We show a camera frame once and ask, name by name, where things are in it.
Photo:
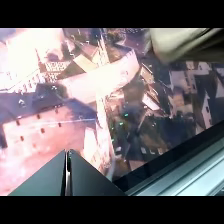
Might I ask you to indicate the brown garment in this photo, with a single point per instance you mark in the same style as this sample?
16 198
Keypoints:
176 41

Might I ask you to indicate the silver frame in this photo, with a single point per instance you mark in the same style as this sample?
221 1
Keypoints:
186 176

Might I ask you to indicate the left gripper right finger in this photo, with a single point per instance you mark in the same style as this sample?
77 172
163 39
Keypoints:
90 180

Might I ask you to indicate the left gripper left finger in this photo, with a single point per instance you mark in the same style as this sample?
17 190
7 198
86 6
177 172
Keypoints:
46 178

